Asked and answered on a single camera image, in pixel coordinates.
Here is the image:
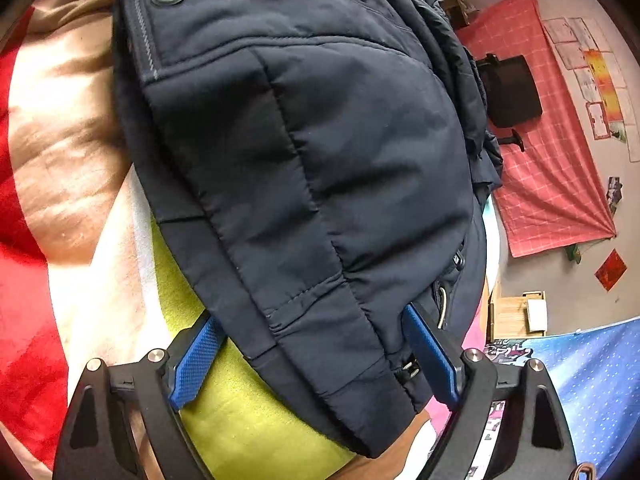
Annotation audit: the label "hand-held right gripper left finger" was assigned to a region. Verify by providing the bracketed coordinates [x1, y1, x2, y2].
[52, 310, 226, 480]

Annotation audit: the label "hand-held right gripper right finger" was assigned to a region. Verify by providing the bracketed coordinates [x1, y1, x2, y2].
[402, 302, 576, 480]

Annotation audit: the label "navy padded jacket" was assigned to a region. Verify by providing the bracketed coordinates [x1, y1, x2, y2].
[112, 0, 503, 458]

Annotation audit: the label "wooden chair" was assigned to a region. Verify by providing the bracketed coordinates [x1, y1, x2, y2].
[487, 290, 548, 343]

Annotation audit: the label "white paper sheet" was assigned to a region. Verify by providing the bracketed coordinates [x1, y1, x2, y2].
[522, 300, 547, 333]

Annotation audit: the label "blue printed curtain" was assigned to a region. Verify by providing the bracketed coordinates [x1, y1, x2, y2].
[470, 316, 640, 480]

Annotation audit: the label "colourful striped blanket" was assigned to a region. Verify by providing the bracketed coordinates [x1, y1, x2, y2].
[0, 0, 496, 480]

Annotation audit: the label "black office chair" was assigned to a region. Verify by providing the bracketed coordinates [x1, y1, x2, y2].
[475, 53, 544, 153]

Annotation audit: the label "red paper wall decoration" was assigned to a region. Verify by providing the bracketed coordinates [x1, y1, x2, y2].
[595, 249, 628, 292]

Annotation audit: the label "pink checked wall cloth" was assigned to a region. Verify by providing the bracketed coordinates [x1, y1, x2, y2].
[455, 0, 617, 258]

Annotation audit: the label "wall photos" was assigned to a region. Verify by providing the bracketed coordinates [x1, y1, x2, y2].
[606, 176, 624, 216]

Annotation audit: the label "group of wall certificates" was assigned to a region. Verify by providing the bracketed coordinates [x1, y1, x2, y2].
[542, 16, 640, 163]

